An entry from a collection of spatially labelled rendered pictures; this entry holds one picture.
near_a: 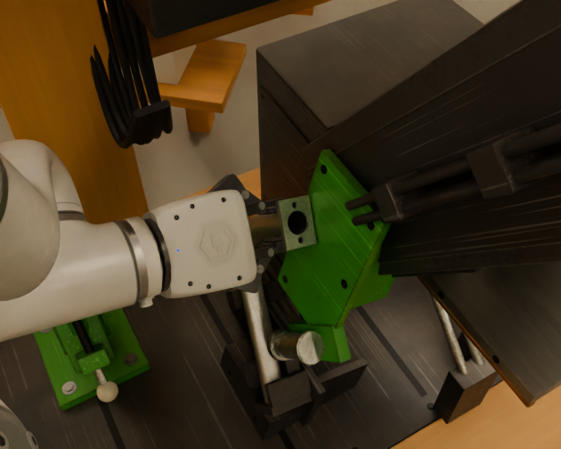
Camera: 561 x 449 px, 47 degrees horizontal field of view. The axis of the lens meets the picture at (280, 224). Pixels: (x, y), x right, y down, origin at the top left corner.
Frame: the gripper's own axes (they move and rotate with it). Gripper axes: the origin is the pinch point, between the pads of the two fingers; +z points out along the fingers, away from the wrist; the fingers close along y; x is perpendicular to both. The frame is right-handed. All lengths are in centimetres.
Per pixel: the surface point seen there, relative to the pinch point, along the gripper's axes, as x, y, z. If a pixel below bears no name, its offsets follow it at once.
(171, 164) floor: 168, 15, 56
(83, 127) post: 21.7, 16.0, -13.4
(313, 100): 2.2, 13.4, 9.2
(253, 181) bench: 42.0, 4.8, 20.6
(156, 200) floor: 161, 3, 45
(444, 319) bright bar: -4.0, -15.8, 18.1
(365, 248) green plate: -10.9, -3.4, 2.8
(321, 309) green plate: -0.8, -10.6, 2.8
